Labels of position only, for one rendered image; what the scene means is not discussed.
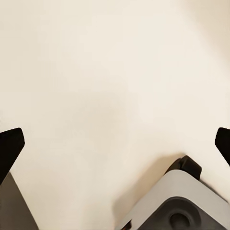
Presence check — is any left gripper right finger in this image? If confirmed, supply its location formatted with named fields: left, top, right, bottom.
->
left=215, top=127, right=230, bottom=166

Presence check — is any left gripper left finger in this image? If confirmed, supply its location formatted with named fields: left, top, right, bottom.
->
left=0, top=127, right=25, bottom=184

